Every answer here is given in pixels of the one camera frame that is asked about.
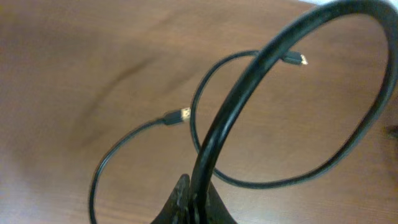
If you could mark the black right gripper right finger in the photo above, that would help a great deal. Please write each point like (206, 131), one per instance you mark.
(216, 211)

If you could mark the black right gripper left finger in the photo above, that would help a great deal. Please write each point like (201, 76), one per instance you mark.
(175, 210)

